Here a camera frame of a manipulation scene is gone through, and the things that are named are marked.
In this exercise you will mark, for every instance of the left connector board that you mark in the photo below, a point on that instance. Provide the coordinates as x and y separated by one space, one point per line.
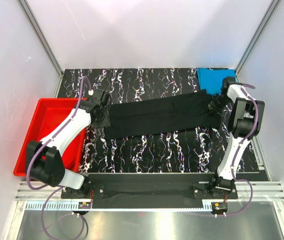
85 205

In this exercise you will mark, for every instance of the left aluminium frame post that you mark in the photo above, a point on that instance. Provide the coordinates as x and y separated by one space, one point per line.
40 35

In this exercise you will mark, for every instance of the folded blue t shirt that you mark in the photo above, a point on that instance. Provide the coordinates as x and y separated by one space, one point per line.
211 80

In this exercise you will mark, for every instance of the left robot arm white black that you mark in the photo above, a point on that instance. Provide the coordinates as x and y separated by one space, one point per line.
44 157

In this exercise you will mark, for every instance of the red t shirt in bin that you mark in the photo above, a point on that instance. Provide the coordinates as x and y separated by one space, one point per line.
73 152

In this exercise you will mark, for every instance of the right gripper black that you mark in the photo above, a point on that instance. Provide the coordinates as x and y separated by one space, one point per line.
212 107

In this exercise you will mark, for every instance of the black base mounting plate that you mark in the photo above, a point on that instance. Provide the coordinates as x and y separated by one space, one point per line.
133 191

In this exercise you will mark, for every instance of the right connector board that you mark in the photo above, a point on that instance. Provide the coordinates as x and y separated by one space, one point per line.
220 206

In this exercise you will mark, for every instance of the red plastic bin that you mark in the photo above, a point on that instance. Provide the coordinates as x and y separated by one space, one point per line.
53 108

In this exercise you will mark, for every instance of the right aluminium frame post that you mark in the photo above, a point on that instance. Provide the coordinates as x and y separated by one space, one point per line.
274 4

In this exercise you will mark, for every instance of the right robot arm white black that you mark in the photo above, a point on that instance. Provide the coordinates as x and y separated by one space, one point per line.
244 124

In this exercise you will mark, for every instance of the black t shirt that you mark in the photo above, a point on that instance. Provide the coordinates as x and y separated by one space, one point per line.
161 115

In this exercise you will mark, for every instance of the aluminium frame post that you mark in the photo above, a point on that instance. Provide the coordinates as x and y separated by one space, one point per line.
40 35
274 4

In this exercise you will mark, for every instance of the white cable duct strip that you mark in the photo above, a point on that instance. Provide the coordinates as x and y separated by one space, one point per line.
73 206

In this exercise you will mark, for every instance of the connector board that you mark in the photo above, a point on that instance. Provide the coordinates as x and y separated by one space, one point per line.
85 205
220 206

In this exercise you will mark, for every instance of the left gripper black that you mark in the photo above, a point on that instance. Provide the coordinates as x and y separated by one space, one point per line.
106 123

